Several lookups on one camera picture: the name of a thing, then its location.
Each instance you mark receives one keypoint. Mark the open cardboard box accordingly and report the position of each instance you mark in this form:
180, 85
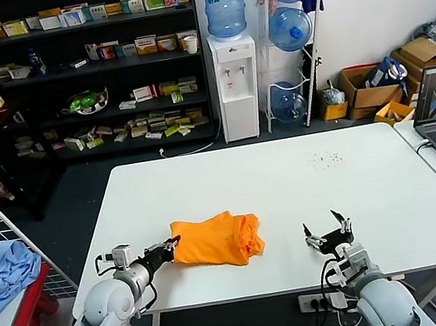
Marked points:
371, 98

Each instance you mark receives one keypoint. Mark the black clamp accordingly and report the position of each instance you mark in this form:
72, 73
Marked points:
318, 61

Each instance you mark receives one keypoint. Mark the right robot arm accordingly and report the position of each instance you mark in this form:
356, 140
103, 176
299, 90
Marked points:
387, 306

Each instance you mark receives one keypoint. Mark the white water dispenser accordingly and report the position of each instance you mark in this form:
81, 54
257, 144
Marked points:
239, 104

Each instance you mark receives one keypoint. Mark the flat white box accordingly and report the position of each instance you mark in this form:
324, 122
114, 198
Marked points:
81, 63

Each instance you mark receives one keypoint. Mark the blue drink bottle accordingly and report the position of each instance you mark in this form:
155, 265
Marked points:
38, 64

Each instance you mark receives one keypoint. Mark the box with orange picture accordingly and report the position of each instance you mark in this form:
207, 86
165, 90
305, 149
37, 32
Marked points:
109, 52

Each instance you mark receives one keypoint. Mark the white box green print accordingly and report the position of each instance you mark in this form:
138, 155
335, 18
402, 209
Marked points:
75, 144

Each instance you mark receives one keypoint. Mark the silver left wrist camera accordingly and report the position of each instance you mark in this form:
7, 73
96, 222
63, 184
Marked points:
121, 257

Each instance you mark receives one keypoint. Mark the white box blue stripe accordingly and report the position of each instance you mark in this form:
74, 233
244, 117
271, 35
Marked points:
127, 51

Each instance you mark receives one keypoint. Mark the pale green box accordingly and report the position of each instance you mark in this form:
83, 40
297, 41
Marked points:
154, 3

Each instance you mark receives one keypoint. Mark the open white box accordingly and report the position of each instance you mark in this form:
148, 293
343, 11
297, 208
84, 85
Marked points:
21, 72

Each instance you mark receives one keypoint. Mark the white power strip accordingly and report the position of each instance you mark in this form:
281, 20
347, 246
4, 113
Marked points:
316, 302

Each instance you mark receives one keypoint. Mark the upright blue water jug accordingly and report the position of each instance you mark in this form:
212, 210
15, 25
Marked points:
225, 1

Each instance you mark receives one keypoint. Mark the green and white bowl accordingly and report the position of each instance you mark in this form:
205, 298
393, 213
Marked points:
85, 102

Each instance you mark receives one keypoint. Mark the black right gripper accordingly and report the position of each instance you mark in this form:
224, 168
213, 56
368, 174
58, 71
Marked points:
333, 240

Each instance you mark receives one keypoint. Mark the blue bag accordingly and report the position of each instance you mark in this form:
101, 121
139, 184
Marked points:
379, 73

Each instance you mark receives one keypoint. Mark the orange white medicine box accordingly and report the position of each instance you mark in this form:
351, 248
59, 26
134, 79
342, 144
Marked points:
147, 45
168, 44

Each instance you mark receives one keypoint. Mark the green yellow box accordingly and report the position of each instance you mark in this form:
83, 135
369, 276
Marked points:
169, 88

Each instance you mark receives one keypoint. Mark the crumpled light blue cloth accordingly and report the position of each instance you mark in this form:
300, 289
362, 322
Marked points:
1, 273

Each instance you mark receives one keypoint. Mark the flat white carton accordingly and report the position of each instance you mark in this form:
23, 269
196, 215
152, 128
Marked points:
128, 105

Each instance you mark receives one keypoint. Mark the large white table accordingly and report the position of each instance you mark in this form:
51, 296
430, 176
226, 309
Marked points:
374, 186

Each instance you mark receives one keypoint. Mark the white jug rack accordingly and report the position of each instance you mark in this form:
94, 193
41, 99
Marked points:
309, 111

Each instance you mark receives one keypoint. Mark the black shelf unit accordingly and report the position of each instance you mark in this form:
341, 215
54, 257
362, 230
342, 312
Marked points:
112, 21

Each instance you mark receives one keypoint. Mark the lime green box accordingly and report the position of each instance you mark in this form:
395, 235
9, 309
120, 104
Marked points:
173, 131

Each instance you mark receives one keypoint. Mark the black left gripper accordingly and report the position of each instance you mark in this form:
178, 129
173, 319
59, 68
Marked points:
158, 257

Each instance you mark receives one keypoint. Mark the grey plastic bag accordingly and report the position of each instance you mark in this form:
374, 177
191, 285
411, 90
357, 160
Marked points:
333, 95

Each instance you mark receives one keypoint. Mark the cardboard box with flap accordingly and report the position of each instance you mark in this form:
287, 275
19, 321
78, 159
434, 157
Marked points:
418, 51

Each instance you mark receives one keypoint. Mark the open yellow box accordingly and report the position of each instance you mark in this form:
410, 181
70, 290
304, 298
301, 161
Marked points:
387, 116

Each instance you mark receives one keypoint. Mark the white paper cup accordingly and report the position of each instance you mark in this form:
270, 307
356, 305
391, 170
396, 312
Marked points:
191, 45

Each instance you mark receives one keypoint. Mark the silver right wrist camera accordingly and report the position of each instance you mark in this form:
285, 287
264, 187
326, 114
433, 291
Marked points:
358, 260

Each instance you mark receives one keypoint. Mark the orange t-shirt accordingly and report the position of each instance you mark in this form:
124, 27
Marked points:
214, 239

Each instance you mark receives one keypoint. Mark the small yellow box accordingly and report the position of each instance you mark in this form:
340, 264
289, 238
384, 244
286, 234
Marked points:
335, 110

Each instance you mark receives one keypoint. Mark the plain white box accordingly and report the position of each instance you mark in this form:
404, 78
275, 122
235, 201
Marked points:
52, 23

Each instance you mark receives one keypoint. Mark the white yellow medicine box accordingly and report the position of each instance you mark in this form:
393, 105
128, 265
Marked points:
181, 39

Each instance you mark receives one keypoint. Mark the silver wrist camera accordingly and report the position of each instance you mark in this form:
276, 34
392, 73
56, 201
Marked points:
358, 260
121, 257

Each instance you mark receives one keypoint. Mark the green beige box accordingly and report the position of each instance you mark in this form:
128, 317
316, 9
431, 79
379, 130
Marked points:
188, 85

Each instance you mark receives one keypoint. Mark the flat yellow box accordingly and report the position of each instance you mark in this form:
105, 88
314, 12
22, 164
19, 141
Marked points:
114, 10

